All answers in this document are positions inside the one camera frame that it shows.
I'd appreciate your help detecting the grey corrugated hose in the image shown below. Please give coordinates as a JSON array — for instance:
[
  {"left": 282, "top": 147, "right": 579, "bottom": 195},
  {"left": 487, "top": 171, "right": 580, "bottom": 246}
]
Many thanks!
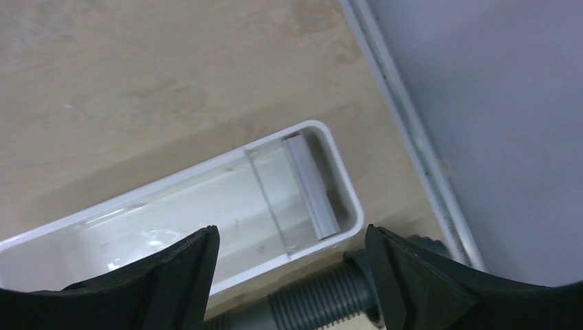
[{"left": 205, "top": 234, "right": 452, "bottom": 330}]

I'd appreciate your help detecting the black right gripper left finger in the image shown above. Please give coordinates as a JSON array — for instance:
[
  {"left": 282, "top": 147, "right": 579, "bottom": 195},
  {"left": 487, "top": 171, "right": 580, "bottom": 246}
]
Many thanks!
[{"left": 1, "top": 225, "right": 220, "bottom": 329}]

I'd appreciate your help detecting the aluminium table edge rail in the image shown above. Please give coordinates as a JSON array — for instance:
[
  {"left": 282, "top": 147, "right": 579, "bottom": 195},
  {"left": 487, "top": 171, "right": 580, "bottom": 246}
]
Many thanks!
[{"left": 340, "top": 1, "right": 487, "bottom": 271}]

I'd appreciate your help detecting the white plastic tray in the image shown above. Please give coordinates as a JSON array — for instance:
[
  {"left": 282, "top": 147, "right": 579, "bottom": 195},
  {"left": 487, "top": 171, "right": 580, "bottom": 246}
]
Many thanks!
[{"left": 1, "top": 120, "right": 364, "bottom": 295}]

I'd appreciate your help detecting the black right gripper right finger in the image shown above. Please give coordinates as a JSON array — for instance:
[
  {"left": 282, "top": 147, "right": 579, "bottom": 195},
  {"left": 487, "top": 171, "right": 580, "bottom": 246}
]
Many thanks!
[{"left": 365, "top": 225, "right": 582, "bottom": 329}]

